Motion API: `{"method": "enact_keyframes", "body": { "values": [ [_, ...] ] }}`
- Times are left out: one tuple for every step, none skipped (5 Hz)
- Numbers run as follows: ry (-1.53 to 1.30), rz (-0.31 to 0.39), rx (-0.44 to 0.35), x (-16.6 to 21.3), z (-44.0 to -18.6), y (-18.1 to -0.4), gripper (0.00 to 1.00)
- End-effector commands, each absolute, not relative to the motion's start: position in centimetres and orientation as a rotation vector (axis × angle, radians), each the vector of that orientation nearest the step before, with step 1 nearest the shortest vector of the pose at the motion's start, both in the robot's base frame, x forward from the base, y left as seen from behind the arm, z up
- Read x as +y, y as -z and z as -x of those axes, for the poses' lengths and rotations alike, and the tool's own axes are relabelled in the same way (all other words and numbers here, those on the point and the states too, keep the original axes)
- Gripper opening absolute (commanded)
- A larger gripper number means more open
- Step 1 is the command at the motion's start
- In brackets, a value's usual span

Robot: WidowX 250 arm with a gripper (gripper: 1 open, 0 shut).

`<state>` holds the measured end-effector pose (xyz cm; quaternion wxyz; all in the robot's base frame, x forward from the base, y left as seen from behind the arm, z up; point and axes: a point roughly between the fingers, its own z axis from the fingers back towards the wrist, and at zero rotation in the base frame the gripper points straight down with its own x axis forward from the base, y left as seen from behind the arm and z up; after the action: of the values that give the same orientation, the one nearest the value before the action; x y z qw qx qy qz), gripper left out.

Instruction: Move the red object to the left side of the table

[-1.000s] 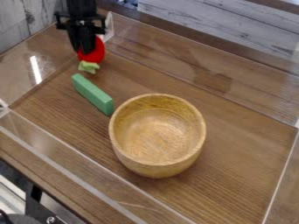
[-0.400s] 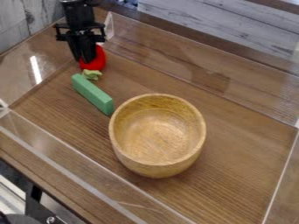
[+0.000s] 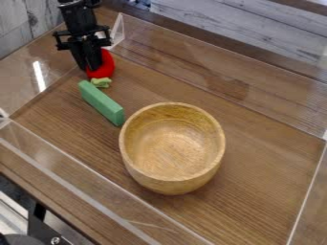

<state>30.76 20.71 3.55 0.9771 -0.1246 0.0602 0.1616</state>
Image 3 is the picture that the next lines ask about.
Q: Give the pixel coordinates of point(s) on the black metal table frame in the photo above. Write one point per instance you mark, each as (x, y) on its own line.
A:
(28, 223)

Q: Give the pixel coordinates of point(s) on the clear acrylic tray walls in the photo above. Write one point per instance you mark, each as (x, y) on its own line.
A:
(59, 146)

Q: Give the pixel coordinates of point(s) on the green rectangular block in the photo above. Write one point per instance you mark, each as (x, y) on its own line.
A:
(102, 102)

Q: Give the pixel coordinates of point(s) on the red plush strawberry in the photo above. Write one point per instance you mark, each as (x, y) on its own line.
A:
(100, 76)

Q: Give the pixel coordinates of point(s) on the wooden bowl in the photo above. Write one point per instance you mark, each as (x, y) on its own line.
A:
(172, 144)

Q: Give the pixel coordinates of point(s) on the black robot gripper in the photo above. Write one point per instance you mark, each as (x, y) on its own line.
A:
(82, 26)

